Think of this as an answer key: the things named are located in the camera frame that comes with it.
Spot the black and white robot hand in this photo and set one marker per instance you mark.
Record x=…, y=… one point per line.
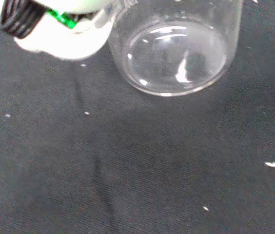
x=62, y=31

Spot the black bench cloth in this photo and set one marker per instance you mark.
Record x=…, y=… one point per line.
x=137, y=158

